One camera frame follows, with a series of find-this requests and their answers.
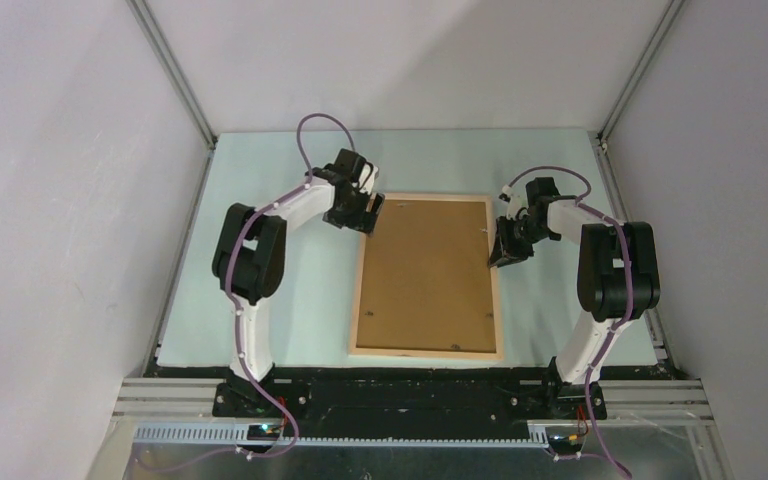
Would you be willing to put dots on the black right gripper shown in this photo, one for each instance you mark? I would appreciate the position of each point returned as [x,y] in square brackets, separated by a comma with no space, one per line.
[505,250]

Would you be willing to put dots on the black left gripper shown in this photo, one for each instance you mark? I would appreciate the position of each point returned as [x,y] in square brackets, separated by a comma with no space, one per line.
[363,221]

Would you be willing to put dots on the light wooden picture frame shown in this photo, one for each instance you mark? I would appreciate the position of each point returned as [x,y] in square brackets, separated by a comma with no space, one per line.
[496,311]

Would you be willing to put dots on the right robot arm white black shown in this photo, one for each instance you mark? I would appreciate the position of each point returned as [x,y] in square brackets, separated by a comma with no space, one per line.
[617,275]

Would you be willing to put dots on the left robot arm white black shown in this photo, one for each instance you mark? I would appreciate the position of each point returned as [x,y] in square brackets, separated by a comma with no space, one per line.
[250,255]

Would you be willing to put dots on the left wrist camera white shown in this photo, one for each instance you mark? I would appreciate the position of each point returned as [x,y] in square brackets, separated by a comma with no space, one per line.
[367,178]

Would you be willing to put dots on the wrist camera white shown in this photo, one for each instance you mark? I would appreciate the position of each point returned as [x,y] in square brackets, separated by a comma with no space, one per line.
[367,178]
[517,206]

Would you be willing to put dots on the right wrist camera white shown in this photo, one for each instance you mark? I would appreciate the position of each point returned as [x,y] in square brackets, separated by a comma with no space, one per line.
[517,206]

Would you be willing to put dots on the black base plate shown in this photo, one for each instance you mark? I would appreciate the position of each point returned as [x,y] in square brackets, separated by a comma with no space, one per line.
[420,404]

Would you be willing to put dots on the right aluminium corner rail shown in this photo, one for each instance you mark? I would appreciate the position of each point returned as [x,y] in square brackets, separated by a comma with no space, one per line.
[644,62]

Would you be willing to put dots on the aluminium corner rail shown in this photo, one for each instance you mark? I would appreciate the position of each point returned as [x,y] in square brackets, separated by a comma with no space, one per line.
[644,62]
[159,44]

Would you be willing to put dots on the left aluminium corner rail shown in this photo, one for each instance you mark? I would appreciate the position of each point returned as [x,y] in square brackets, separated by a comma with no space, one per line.
[159,44]

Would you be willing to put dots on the front aluminium rail frame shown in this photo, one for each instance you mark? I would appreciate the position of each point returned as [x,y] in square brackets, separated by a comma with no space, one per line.
[657,426]

